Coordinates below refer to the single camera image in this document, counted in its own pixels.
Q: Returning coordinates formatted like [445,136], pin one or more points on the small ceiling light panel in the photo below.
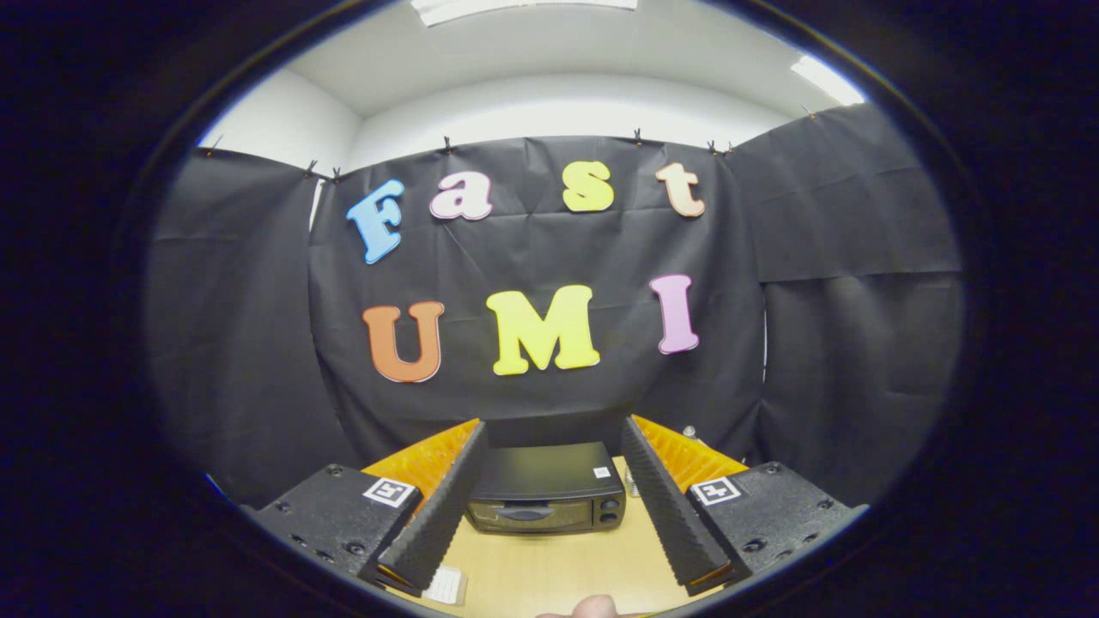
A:
[826,79]

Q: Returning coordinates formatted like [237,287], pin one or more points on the black toaster oven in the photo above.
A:
[541,468]

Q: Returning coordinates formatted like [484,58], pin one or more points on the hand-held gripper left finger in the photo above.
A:
[438,515]

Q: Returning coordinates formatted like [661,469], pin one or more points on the white plastic tray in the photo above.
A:
[446,585]

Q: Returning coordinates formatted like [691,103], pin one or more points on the clear drinking glass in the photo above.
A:
[633,487]

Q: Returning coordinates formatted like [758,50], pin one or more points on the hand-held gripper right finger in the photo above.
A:
[665,515]

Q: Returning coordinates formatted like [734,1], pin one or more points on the long ceiling light panel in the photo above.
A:
[515,7]

